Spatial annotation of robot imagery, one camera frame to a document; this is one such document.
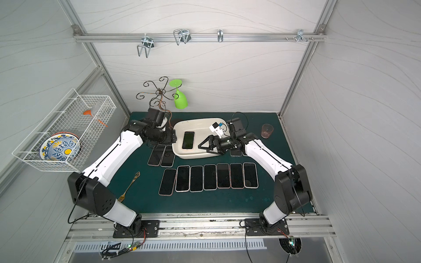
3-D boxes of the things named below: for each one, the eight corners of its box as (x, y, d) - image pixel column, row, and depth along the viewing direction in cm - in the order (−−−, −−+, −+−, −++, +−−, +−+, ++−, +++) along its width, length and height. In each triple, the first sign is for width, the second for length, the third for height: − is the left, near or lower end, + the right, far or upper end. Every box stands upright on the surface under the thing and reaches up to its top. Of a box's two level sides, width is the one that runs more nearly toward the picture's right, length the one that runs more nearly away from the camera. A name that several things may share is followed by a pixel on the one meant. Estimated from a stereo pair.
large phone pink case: (216, 188, 88) (216, 186, 87) (216, 165, 97) (216, 163, 95) (230, 188, 88) (230, 186, 87) (229, 165, 97) (229, 163, 96)
